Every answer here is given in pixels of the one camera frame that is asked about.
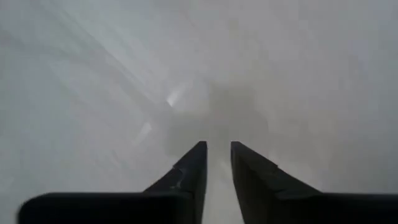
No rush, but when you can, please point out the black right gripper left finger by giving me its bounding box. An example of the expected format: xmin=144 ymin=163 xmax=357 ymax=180
xmin=17 ymin=141 xmax=208 ymax=224

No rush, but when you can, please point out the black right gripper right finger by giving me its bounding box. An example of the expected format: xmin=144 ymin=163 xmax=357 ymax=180
xmin=230 ymin=141 xmax=398 ymax=224

